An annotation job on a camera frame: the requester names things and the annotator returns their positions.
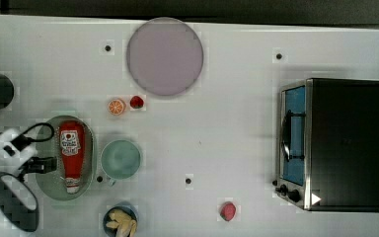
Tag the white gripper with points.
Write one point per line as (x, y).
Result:
(16, 150)

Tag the red ketchup bottle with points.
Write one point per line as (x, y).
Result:
(72, 145)

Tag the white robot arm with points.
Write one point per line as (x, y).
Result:
(19, 209)

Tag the green oval strainer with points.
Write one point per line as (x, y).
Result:
(53, 183)

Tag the green mug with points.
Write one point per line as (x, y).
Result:
(120, 160)

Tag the orange slice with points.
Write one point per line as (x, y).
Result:
(116, 107)

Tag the peeled banana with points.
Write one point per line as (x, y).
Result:
(121, 223)

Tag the red strawberry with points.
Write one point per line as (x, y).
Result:
(136, 102)

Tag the grey round plate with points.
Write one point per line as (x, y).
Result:
(165, 56)

